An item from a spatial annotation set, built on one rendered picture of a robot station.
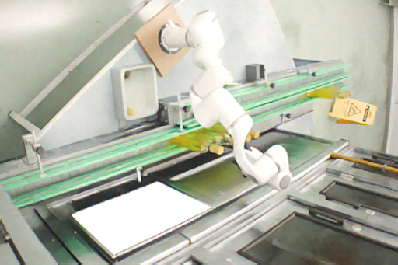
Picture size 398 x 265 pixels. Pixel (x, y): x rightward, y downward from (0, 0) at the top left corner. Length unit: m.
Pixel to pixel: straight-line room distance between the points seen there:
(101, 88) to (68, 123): 0.21
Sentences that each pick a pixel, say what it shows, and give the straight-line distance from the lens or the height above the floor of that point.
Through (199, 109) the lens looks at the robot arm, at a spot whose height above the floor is 1.27.
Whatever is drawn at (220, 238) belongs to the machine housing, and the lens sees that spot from 1.18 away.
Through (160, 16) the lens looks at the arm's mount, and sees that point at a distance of 1.67.
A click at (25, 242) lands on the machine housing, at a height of 1.63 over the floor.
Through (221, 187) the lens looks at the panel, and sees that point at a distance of 1.43.
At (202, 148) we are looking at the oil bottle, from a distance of 1.49.
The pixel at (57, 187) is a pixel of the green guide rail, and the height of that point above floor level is 0.92.
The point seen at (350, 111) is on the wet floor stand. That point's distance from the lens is 4.82.
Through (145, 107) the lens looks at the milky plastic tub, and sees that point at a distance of 1.65.
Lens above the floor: 2.12
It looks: 46 degrees down
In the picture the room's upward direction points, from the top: 103 degrees clockwise
